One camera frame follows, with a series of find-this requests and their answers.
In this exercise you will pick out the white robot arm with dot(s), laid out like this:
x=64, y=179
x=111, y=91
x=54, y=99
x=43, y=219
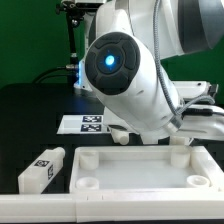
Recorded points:
x=122, y=66

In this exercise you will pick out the white fence bar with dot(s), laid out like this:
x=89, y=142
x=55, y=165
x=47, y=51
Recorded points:
x=204, y=164
x=79, y=207

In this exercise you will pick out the white front fence bar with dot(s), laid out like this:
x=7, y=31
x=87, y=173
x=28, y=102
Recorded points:
x=79, y=207

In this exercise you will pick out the white desk top tray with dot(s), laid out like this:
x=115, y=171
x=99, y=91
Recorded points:
x=134, y=168

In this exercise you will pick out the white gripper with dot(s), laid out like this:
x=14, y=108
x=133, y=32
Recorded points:
x=200, y=121

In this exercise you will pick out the black camera on stand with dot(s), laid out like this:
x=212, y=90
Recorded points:
x=75, y=11

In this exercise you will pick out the white marker sheet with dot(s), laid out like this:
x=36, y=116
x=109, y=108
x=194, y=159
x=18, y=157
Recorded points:
x=82, y=124

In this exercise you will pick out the white right fence bar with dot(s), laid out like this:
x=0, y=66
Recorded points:
x=204, y=164

